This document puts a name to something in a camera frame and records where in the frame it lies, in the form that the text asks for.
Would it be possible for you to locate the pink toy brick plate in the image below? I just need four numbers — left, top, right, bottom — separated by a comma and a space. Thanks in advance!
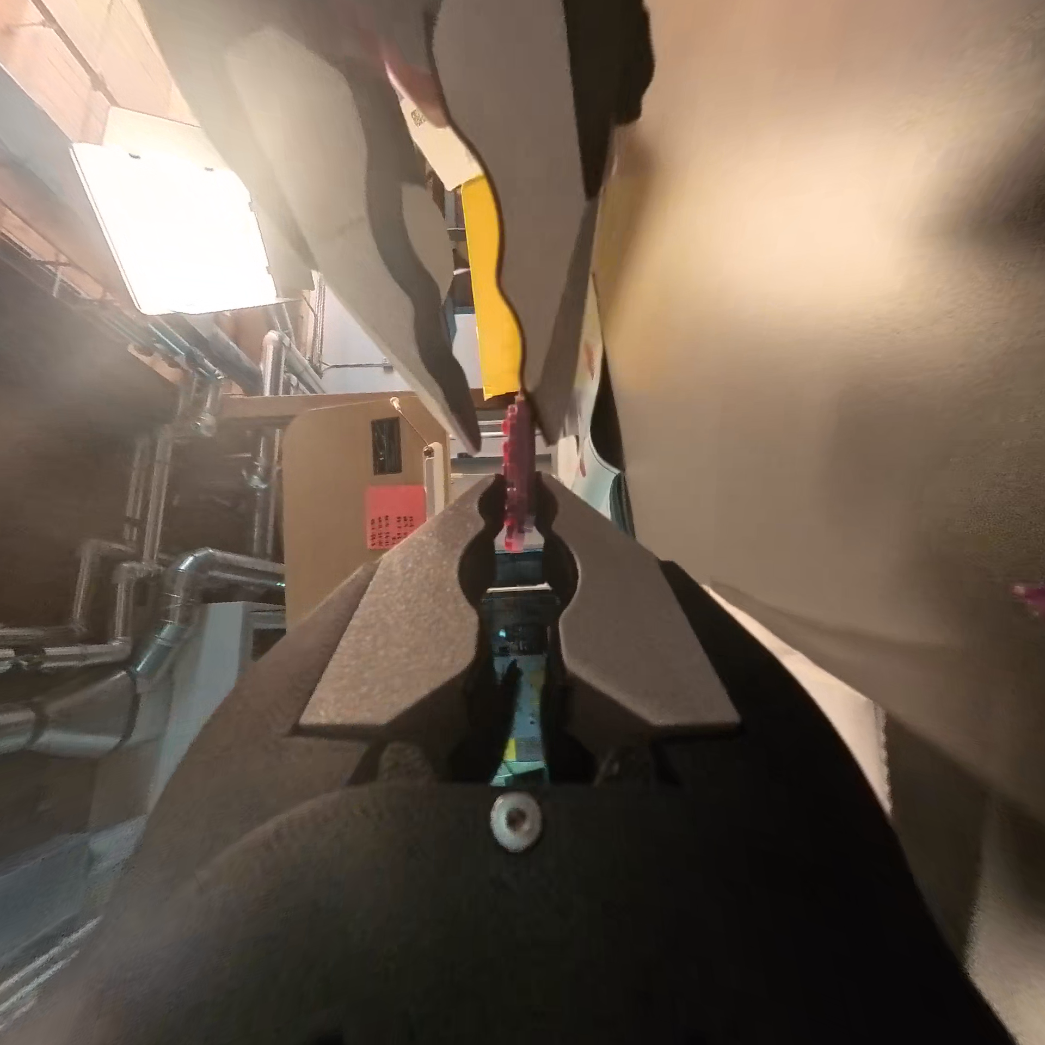
499, 395, 540, 556

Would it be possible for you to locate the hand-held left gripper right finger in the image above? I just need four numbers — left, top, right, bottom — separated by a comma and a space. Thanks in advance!
529, 472, 741, 733

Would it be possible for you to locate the brown cardboard box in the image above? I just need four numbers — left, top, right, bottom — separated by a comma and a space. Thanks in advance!
281, 391, 452, 623

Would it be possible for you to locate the silver duct pipe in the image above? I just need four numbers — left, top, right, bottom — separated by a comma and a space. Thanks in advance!
0, 547, 288, 756

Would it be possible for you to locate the yellow box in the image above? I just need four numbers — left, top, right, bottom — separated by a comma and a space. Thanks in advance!
459, 173, 525, 401

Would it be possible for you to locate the thin metal pipe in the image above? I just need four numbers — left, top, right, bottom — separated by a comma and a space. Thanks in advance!
247, 329, 288, 558

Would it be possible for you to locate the white ceiling light panel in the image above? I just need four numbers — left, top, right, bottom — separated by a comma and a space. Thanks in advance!
69, 106, 318, 318

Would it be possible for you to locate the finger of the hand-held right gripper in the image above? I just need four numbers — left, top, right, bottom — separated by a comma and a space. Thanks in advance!
223, 31, 483, 456
439, 0, 603, 444

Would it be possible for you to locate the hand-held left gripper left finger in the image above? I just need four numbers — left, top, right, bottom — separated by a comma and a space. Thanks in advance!
297, 474, 502, 737

